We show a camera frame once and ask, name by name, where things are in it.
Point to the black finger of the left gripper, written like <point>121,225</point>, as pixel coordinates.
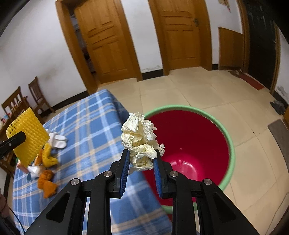
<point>10,144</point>

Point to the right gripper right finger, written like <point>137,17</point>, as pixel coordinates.
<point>161,173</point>

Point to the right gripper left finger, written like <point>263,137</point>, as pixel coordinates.
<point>120,173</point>

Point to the yellow foam fruit net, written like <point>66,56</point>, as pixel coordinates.
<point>35,136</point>

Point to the cream paper ball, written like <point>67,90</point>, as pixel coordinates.
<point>138,137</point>

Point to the person's left hand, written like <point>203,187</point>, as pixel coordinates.
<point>4,208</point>

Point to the wooden chair near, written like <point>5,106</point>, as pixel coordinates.
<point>16,104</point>

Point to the wooden chair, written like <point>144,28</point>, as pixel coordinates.
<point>38,96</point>
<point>16,104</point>

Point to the red bin with green rim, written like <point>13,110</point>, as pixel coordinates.
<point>196,143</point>

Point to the blue plaid tablecloth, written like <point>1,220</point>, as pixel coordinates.
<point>92,127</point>

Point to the wooden chair far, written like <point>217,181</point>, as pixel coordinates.
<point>38,96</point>

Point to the grey floor mat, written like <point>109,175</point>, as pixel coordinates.
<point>281,135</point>

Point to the red door mat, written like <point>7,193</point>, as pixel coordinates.
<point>251,81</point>

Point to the dark slippers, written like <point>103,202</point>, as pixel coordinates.
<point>278,107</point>

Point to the left wooden door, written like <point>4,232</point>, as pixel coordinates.
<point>104,29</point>

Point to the wooden door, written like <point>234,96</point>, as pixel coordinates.
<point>104,29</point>
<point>184,34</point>

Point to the right wooden door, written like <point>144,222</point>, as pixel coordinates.
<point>184,34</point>

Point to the low wooden panel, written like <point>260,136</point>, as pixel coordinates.
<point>230,49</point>

